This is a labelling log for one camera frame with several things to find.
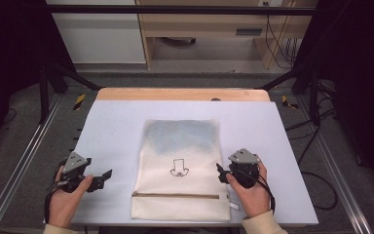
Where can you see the aluminium rail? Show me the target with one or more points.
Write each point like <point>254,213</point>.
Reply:
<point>19,162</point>
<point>337,169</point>

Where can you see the cream mesh laundry bag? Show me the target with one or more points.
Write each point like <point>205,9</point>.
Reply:
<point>181,146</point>

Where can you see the black horizontal frame bar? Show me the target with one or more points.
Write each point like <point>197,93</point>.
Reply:
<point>175,10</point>

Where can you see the black curtain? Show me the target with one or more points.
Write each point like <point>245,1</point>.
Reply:
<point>360,65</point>
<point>9,48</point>

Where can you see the white table mat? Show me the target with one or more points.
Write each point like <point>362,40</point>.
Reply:
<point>117,130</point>

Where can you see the person's left hand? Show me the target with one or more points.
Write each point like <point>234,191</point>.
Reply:
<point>61,204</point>

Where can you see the person's right hand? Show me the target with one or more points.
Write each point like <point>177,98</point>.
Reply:
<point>254,200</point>

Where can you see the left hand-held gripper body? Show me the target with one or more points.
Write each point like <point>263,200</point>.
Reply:
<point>74,162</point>

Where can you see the wooden table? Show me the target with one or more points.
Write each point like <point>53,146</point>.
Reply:
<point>175,94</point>

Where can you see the black metal stand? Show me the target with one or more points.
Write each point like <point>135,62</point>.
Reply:
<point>313,97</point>
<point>44,94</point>

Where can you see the grey desk label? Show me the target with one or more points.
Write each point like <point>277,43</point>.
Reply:
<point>248,31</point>

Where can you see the light wooden desk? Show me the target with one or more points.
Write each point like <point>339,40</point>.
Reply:
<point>207,22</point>

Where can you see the white cabinet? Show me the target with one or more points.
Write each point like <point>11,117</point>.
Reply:
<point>100,35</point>

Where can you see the yellow black tape strip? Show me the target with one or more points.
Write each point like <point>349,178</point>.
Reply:
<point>285,101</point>
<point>79,101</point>

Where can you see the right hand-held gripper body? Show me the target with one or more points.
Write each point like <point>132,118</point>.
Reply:
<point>244,157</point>

